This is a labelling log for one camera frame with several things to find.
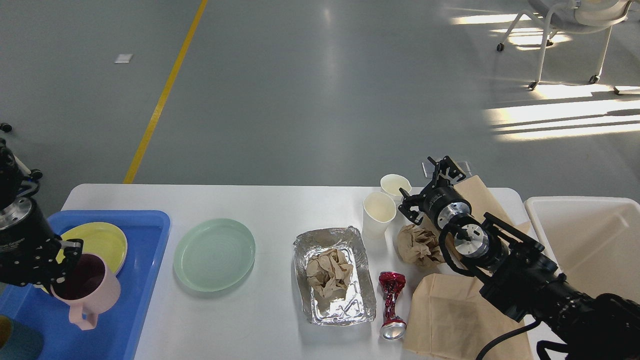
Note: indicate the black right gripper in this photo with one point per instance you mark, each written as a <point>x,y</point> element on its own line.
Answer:
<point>439,202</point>

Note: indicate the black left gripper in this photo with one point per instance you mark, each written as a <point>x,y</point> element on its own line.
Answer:
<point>31,253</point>

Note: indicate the pink mug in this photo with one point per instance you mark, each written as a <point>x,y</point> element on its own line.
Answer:
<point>90,290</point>

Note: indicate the light green plate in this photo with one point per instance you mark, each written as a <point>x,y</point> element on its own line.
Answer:
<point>214,255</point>

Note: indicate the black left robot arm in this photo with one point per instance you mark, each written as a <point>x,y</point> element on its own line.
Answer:
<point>12,180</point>

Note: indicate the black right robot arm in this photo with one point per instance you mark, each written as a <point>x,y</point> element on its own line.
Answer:
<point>518,279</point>

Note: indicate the metal floor socket plate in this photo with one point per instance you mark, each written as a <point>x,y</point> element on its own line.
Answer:
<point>428,168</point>

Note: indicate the rear white paper cup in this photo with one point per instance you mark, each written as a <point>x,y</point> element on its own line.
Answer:
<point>391,185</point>

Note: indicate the white paper cup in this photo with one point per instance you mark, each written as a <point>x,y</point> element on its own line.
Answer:
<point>379,210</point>
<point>391,185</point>

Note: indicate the rear brown paper bag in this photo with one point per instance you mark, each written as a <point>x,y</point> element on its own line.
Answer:
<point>502,202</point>

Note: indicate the brown paper bag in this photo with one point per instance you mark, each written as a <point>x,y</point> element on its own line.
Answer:
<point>502,202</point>
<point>449,319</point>

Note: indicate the front white paper cup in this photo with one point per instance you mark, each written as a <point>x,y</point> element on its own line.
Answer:
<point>379,210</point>

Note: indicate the crumpled brown paper ball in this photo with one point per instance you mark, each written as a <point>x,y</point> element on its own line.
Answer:
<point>419,247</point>

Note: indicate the yellow plate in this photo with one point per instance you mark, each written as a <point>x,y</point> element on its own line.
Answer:
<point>103,239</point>

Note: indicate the teal cup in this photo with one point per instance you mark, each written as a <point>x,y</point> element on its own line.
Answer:
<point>19,341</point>

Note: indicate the blue plastic tray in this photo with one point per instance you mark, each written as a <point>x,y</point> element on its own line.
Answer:
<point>118,330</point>

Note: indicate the front brown paper bag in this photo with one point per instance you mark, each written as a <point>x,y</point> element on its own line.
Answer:
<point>449,319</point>

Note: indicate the crumpled brown paper in tray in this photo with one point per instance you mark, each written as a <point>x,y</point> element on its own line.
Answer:
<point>329,273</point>

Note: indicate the aluminium foil tray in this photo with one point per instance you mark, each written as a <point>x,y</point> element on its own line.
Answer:
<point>354,306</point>

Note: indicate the white chair leg with caster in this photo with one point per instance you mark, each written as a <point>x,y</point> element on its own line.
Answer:
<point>5,127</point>

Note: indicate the crushed red can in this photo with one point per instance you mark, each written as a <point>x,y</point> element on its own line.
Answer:
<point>392,284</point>

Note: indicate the white plastic bin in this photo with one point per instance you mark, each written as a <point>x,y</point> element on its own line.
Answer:
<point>594,240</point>

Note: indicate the white office chair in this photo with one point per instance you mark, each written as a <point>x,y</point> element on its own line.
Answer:
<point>572,17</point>

